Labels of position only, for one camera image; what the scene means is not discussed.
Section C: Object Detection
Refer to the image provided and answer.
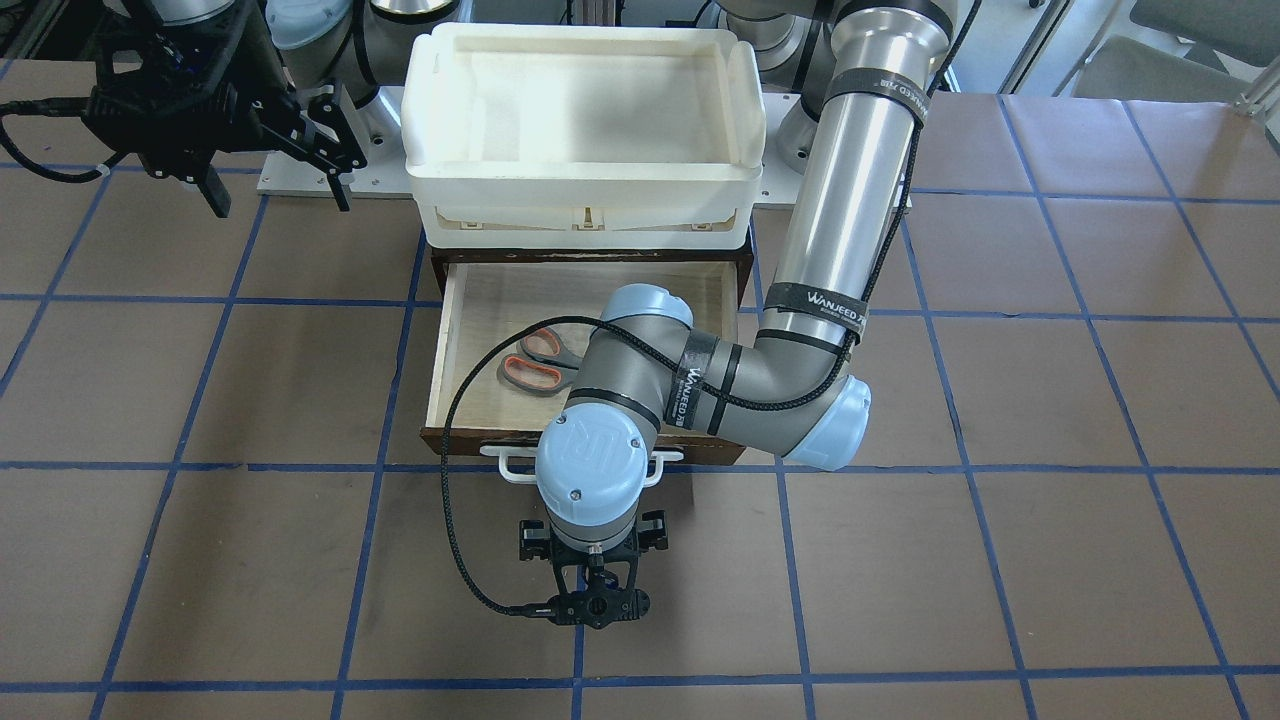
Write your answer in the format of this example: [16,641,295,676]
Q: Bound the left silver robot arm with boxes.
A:
[504,1,957,628]

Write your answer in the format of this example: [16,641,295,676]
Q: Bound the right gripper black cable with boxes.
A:
[0,96,131,184]

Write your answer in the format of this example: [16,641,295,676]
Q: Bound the grey orange scissors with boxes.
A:
[498,328,582,397]

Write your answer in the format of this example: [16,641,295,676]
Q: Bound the white drawer handle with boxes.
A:
[479,445,684,489]

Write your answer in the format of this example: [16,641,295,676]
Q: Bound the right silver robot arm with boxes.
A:
[79,1,466,217]

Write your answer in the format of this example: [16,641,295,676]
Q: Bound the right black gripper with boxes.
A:
[81,20,367,219]

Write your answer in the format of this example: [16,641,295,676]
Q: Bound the white plastic crate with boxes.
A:
[401,23,765,251]

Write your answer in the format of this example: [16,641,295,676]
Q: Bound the light wooden drawer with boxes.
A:
[420,258,749,465]

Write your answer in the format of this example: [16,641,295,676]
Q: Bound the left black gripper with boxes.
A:
[516,510,668,629]

